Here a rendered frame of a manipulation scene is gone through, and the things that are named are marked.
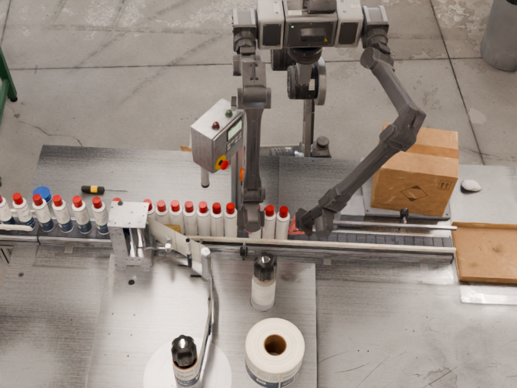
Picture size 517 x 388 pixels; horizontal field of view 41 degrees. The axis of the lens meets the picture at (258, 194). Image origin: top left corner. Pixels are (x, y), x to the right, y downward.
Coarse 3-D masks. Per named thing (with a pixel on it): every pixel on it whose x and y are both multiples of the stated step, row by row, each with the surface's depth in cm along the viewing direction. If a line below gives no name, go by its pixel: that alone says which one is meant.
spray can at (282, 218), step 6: (282, 210) 262; (288, 210) 263; (276, 216) 266; (282, 216) 264; (288, 216) 265; (276, 222) 268; (282, 222) 265; (288, 222) 267; (276, 228) 271; (282, 228) 268; (288, 228) 271; (276, 234) 274; (282, 234) 272
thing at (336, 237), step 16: (304, 240) 279; (320, 240) 279; (336, 240) 279; (352, 240) 280; (368, 240) 280; (384, 240) 280; (400, 240) 280; (416, 240) 281; (432, 240) 281; (448, 240) 281
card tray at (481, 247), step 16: (464, 224) 289; (480, 224) 289; (496, 224) 288; (512, 224) 288; (464, 240) 287; (480, 240) 287; (496, 240) 287; (512, 240) 287; (464, 256) 282; (480, 256) 282; (496, 256) 283; (512, 256) 283; (464, 272) 278; (480, 272) 278; (496, 272) 278; (512, 272) 278
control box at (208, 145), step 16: (208, 112) 238; (224, 112) 238; (240, 112) 238; (192, 128) 234; (208, 128) 234; (224, 128) 234; (192, 144) 241; (208, 144) 234; (224, 144) 239; (240, 144) 250; (208, 160) 241
